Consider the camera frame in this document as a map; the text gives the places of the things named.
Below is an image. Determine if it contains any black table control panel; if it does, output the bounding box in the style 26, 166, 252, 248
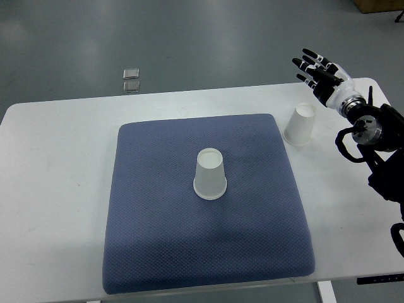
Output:
357, 273, 404, 285

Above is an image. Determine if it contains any white paper cup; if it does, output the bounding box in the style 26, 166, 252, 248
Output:
193, 148, 227, 200
283, 104, 316, 146

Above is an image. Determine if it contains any upper metal floor plate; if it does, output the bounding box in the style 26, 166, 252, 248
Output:
122, 68, 140, 80

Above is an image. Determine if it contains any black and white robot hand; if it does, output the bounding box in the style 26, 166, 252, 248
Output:
292, 49, 365, 116

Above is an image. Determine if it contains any white table leg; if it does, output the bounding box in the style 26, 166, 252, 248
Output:
317, 281, 337, 303

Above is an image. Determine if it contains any lower metal floor plate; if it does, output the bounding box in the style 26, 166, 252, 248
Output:
123, 81, 140, 93

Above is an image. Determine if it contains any blue fabric cushion mat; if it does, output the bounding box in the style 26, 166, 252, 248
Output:
102, 114, 315, 294

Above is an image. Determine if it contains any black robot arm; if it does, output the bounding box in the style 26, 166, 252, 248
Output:
335, 87, 403, 213

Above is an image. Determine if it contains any metal floor plate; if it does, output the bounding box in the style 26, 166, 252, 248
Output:
122, 68, 140, 80
123, 81, 140, 93

